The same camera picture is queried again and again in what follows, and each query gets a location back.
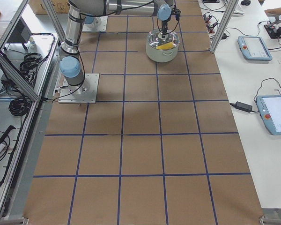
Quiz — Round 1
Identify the black power adapter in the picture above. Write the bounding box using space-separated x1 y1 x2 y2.
235 101 252 113

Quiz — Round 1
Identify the yellow corn cob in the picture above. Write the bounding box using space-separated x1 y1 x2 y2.
156 42 176 50

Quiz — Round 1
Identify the teach pendant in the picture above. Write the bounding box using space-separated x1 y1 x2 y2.
237 36 272 61
256 95 281 135

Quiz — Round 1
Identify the pale green electric pot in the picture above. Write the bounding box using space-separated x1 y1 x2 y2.
146 43 179 63

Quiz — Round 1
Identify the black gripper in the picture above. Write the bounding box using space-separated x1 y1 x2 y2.
160 4 181 38

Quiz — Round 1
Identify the glass pot lid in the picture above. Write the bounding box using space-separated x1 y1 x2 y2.
147 29 180 49

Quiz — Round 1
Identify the aluminium frame post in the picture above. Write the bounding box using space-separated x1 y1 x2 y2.
210 0 238 53

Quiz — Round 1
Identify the cardboard box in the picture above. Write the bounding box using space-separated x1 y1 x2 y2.
29 0 70 15

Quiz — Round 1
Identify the far teach pendant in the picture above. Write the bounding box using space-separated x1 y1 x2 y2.
237 36 272 61

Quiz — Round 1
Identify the near teach pendant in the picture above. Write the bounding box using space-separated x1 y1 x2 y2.
256 95 281 135

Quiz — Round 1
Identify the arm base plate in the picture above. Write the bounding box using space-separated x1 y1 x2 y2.
82 16 108 33
58 74 99 104

